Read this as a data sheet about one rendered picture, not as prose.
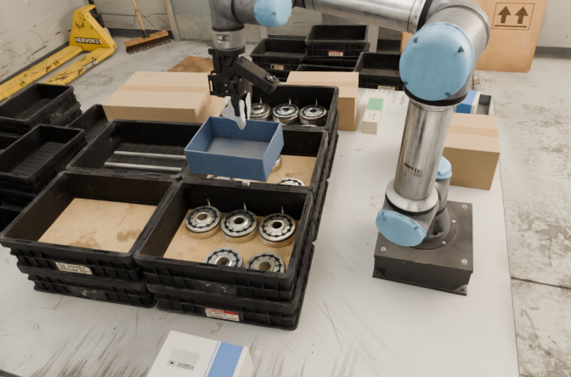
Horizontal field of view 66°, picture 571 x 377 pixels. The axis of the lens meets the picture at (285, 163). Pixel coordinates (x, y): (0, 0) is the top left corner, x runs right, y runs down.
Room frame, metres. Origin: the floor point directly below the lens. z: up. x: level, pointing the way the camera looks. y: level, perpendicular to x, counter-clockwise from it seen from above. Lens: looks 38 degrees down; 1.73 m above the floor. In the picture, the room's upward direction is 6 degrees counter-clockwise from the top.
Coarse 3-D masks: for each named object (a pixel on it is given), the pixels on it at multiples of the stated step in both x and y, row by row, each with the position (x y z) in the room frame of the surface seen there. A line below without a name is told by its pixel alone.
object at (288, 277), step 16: (176, 192) 0.95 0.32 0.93; (288, 192) 0.90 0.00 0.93; (304, 192) 0.89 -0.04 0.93; (304, 208) 0.83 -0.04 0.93; (304, 224) 0.77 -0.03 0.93; (144, 240) 0.77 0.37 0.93; (144, 256) 0.72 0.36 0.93; (192, 272) 0.68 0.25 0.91; (208, 272) 0.66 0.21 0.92; (224, 272) 0.65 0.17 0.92; (240, 272) 0.64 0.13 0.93; (256, 272) 0.64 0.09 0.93; (272, 272) 0.63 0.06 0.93; (288, 272) 0.63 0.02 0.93
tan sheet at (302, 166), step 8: (288, 160) 1.17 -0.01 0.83; (296, 160) 1.17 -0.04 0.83; (304, 160) 1.16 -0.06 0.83; (312, 160) 1.16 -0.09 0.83; (280, 168) 1.13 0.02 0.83; (288, 168) 1.13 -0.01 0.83; (296, 168) 1.13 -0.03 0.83; (304, 168) 1.12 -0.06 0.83; (312, 168) 1.12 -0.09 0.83; (208, 176) 1.13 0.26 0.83; (272, 176) 1.10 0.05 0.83; (280, 176) 1.09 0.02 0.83; (288, 176) 1.09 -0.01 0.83; (296, 176) 1.09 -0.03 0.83; (304, 176) 1.08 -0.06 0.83; (304, 184) 1.04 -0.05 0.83
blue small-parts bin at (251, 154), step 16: (208, 128) 0.97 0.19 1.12; (224, 128) 0.98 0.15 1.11; (256, 128) 0.95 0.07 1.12; (272, 128) 0.93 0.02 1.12; (192, 144) 0.89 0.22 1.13; (208, 144) 0.95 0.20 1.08; (224, 144) 0.95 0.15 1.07; (240, 144) 0.94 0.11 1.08; (256, 144) 0.93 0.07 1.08; (272, 144) 0.85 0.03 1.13; (192, 160) 0.85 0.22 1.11; (208, 160) 0.83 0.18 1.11; (224, 160) 0.82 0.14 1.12; (240, 160) 0.80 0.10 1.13; (256, 160) 0.79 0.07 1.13; (272, 160) 0.84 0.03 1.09; (224, 176) 0.82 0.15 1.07; (240, 176) 0.81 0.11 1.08; (256, 176) 0.79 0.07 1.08
